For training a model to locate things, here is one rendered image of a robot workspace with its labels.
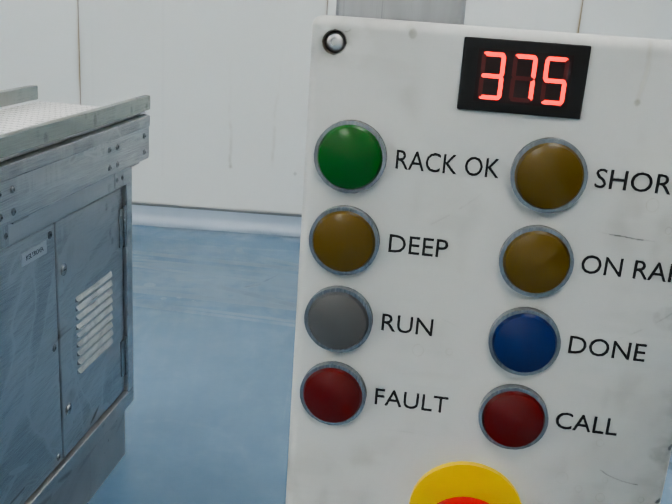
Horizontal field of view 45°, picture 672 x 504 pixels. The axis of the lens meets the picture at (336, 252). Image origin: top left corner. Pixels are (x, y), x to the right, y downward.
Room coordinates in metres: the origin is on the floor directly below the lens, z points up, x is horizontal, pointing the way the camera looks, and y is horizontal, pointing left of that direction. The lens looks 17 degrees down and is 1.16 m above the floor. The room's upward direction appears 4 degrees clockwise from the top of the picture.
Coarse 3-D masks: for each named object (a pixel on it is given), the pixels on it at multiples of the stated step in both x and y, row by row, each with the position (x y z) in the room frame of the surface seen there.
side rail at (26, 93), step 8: (16, 88) 1.82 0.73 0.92; (24, 88) 1.84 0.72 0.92; (32, 88) 1.88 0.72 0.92; (0, 96) 1.74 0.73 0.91; (8, 96) 1.77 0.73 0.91; (16, 96) 1.81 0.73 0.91; (24, 96) 1.84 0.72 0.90; (32, 96) 1.87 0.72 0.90; (0, 104) 1.74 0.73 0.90; (8, 104) 1.77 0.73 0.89
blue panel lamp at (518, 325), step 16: (512, 320) 0.32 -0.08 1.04; (528, 320) 0.32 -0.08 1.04; (544, 320) 0.32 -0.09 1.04; (496, 336) 0.32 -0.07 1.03; (512, 336) 0.32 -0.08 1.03; (528, 336) 0.32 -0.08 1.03; (544, 336) 0.32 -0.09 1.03; (496, 352) 0.32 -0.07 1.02; (512, 352) 0.32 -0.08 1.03; (528, 352) 0.32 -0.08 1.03; (544, 352) 0.32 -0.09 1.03; (512, 368) 0.32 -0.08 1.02; (528, 368) 0.32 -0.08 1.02
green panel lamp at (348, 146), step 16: (336, 128) 0.33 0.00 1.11; (352, 128) 0.33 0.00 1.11; (320, 144) 0.33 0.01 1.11; (336, 144) 0.33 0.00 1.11; (352, 144) 0.33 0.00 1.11; (368, 144) 0.33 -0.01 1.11; (320, 160) 0.33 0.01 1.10; (336, 160) 0.33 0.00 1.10; (352, 160) 0.33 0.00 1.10; (368, 160) 0.33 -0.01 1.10; (336, 176) 0.33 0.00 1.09; (352, 176) 0.33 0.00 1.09; (368, 176) 0.33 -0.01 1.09
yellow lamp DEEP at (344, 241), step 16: (320, 224) 0.33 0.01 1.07; (336, 224) 0.33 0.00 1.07; (352, 224) 0.33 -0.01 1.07; (368, 224) 0.33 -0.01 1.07; (320, 240) 0.33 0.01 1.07; (336, 240) 0.33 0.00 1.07; (352, 240) 0.33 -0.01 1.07; (368, 240) 0.33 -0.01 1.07; (320, 256) 0.33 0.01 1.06; (336, 256) 0.33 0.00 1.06; (352, 256) 0.33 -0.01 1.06; (368, 256) 0.33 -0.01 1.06
